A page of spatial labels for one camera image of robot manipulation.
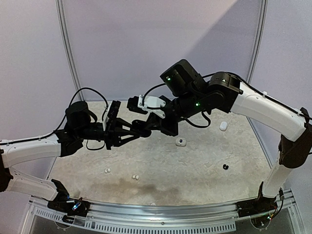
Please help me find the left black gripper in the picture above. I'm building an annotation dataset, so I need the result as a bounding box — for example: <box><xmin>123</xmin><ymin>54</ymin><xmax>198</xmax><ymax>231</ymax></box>
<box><xmin>76</xmin><ymin>117</ymin><xmax>140</xmax><ymax>150</ymax></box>

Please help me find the black earbud charging case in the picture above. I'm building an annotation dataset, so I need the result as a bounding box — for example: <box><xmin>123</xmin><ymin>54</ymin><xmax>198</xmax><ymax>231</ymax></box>
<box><xmin>131</xmin><ymin>119</ymin><xmax>152</xmax><ymax>138</ymax></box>

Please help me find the white stem earbud charging case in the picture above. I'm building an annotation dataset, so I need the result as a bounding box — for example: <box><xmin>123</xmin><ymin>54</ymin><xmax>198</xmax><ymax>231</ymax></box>
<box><xmin>175</xmin><ymin>138</ymin><xmax>187</xmax><ymax>147</ymax></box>

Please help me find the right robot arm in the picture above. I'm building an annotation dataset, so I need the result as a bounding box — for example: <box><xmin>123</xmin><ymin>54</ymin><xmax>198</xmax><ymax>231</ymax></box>
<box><xmin>138</xmin><ymin>59</ymin><xmax>312</xmax><ymax>213</ymax></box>

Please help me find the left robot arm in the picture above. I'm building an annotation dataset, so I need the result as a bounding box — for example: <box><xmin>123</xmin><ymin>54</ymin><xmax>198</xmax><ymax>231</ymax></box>
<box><xmin>0</xmin><ymin>101</ymin><xmax>151</xmax><ymax>212</ymax></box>

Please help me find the white oval charging case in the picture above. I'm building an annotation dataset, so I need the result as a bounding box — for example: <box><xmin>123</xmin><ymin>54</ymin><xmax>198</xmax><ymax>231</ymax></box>
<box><xmin>219</xmin><ymin>121</ymin><xmax>228</xmax><ymax>131</ymax></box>

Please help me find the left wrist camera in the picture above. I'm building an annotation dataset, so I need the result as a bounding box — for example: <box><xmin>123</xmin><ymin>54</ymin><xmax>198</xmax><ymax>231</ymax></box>
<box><xmin>102</xmin><ymin>100</ymin><xmax>121</xmax><ymax>130</ymax></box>

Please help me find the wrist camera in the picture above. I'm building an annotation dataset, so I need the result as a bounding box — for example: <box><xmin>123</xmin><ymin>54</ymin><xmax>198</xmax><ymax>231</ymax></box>
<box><xmin>102</xmin><ymin>100</ymin><xmax>121</xmax><ymax>130</ymax></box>
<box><xmin>127</xmin><ymin>95</ymin><xmax>166</xmax><ymax>118</ymax></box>

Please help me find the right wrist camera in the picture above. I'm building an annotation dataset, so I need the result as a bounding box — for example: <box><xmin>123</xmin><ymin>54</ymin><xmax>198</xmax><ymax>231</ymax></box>
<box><xmin>127</xmin><ymin>95</ymin><xmax>166</xmax><ymax>118</ymax></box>

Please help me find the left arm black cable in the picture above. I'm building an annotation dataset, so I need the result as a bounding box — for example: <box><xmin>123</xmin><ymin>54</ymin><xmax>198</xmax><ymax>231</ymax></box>
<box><xmin>0</xmin><ymin>87</ymin><xmax>109</xmax><ymax>151</ymax></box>

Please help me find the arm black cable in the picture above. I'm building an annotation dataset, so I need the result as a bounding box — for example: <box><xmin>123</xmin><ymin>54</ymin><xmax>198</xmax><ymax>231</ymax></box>
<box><xmin>140</xmin><ymin>72</ymin><xmax>312</xmax><ymax>129</ymax></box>
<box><xmin>0</xmin><ymin>87</ymin><xmax>109</xmax><ymax>151</ymax></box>

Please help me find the aluminium front rail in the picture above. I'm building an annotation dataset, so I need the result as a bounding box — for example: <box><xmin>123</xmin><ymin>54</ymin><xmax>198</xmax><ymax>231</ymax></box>
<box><xmin>22</xmin><ymin>190</ymin><xmax>304</xmax><ymax>234</ymax></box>

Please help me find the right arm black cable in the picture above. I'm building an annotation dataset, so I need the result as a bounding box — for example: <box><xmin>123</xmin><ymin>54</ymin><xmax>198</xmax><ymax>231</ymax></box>
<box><xmin>140</xmin><ymin>72</ymin><xmax>312</xmax><ymax>129</ymax></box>

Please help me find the right aluminium frame post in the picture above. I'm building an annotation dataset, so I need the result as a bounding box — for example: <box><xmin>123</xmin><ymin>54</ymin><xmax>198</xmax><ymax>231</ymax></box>
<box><xmin>246</xmin><ymin>0</ymin><xmax>268</xmax><ymax>84</ymax></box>

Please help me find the aluminium frame post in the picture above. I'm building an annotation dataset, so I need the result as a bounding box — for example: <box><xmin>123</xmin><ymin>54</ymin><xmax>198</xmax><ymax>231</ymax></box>
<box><xmin>246</xmin><ymin>0</ymin><xmax>268</xmax><ymax>84</ymax></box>
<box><xmin>55</xmin><ymin>0</ymin><xmax>83</xmax><ymax>91</ymax></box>

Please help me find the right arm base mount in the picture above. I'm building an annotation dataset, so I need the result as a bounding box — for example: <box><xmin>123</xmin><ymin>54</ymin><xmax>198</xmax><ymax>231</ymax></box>
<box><xmin>235</xmin><ymin>197</ymin><xmax>277</xmax><ymax>217</ymax></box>

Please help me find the left aluminium frame post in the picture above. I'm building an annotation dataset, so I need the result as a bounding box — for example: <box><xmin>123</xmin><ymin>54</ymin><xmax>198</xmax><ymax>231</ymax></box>
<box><xmin>55</xmin><ymin>0</ymin><xmax>83</xmax><ymax>91</ymax></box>

